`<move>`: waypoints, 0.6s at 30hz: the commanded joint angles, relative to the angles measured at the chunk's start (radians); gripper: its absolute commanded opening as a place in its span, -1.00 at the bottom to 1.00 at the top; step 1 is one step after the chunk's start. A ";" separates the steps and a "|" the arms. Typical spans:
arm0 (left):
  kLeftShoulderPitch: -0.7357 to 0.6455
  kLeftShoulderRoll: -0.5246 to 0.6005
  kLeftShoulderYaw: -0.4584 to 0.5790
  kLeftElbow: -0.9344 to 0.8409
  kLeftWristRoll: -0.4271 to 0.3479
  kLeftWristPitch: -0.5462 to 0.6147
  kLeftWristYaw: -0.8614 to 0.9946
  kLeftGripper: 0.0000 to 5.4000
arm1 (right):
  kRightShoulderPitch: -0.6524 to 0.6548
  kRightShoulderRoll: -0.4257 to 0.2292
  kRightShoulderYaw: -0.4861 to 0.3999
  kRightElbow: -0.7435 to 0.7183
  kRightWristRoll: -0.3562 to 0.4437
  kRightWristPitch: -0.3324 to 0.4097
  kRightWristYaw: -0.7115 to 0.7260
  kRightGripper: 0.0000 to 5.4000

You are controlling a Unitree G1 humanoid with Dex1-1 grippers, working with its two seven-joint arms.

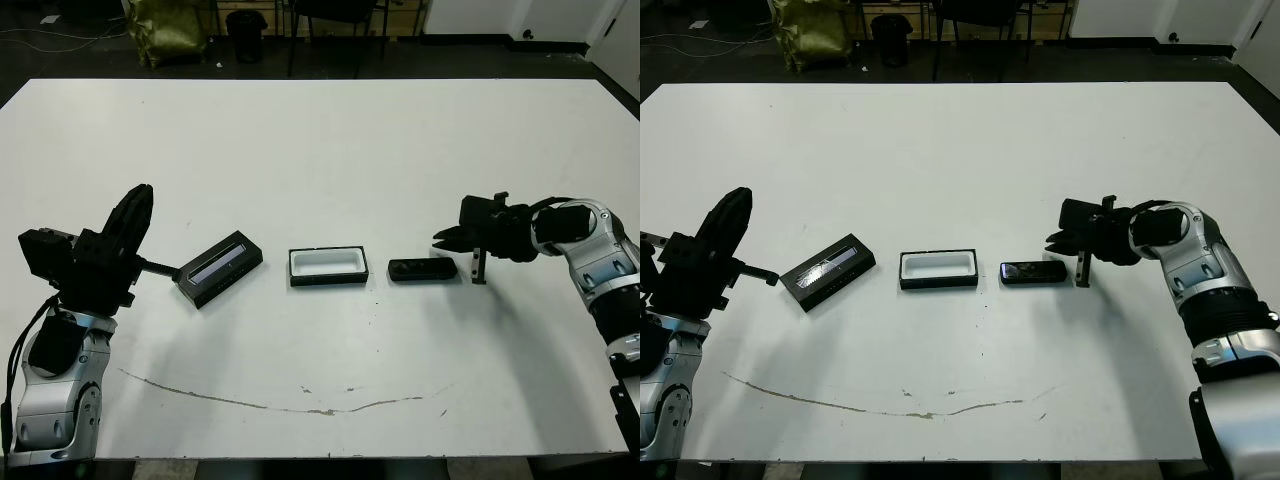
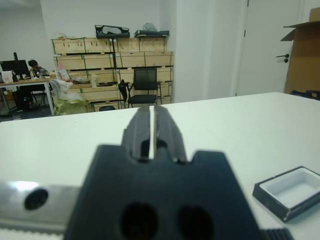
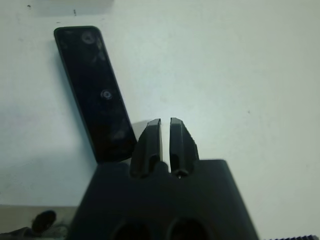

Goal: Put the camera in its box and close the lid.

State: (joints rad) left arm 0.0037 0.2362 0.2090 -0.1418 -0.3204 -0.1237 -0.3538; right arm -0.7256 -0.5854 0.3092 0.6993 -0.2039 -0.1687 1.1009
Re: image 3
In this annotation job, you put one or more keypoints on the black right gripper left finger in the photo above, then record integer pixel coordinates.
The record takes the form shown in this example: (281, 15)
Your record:
(145, 147)

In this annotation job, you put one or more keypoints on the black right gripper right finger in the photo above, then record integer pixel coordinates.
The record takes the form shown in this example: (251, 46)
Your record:
(181, 147)

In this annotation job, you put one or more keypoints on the black bar-shaped camera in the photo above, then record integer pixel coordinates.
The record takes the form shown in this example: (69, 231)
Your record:
(95, 95)

